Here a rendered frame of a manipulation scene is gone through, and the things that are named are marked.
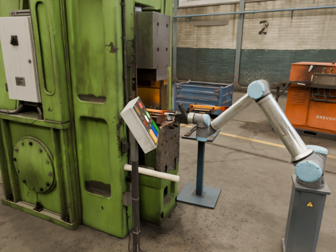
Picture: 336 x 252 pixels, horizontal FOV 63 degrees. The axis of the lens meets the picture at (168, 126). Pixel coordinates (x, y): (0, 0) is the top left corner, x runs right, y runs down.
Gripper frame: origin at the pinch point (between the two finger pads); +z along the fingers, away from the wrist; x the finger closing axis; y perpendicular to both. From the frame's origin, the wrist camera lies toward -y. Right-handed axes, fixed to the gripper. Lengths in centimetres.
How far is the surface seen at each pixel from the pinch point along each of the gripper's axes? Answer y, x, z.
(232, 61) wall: -1, 803, 132
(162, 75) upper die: -30.3, -1.9, 2.9
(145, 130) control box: -7, -70, -21
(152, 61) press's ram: -42.3, -17.5, 3.4
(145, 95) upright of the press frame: -8.2, 22.7, 33.3
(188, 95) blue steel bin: 54, 376, 130
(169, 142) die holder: 26.2, 0.1, -3.1
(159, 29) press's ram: -65, -8, 3
